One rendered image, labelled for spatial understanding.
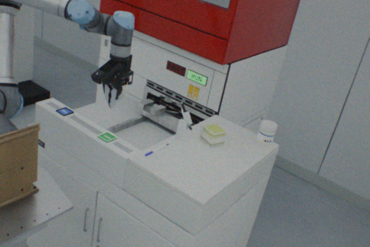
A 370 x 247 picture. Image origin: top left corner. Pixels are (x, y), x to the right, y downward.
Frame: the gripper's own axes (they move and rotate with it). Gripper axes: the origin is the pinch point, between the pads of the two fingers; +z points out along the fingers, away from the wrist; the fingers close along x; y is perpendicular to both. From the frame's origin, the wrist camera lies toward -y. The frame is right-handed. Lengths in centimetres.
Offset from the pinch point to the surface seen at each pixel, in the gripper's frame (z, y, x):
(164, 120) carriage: 23, 45, 5
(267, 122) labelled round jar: 5, 53, -43
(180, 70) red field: 0, 58, 9
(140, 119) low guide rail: 27, 42, 17
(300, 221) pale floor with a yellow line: 111, 151, -55
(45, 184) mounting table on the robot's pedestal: 28.7, -24.3, 5.3
